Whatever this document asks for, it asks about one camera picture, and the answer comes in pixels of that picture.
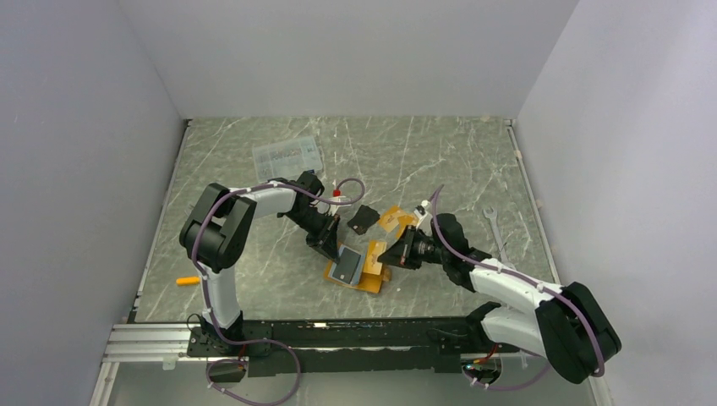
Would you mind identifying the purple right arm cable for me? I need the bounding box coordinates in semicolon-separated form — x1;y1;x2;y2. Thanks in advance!
428;184;607;392

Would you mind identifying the silver open-end wrench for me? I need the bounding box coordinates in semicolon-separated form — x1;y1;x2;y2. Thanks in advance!
483;207;512;266

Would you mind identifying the clear plastic organizer box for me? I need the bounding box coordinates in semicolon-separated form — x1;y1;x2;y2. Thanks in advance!
252;136;323;182

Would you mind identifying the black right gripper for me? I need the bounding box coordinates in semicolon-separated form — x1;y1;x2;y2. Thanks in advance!
378;225;449;270

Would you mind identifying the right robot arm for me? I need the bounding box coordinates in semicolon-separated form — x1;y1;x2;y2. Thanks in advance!
377;213;622;384

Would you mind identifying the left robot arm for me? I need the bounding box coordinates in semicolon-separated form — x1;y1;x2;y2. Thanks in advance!
178;171;339;355

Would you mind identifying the orange-handled screwdriver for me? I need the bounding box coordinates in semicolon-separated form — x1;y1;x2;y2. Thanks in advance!
176;277;201;287

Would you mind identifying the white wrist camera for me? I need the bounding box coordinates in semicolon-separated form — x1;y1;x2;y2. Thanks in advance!
413;200;431;228
326;189;346;216

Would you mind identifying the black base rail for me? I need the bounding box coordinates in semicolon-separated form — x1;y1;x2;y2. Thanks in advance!
186;317;516;377

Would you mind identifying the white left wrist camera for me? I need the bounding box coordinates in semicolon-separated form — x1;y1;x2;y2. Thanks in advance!
326;189;346;216

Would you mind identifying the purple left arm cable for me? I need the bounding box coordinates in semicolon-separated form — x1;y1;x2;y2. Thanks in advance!
191;178;366;406

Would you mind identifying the black VIP card top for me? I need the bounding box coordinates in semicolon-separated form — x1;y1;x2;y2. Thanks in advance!
329;245;364;286

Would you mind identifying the orange leather card holder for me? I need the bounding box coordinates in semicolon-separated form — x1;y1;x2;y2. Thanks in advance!
324;240;391;294

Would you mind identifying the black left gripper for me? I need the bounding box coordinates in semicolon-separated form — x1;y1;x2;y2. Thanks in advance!
286;206;342;264

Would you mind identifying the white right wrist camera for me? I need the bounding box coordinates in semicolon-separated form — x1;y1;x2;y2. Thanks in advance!
413;200;431;228

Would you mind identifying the small orange card sleeve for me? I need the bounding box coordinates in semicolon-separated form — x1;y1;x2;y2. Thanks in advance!
396;214;419;239

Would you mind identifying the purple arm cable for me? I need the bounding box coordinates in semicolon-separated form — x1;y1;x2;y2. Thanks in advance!
191;178;366;406
428;184;607;392

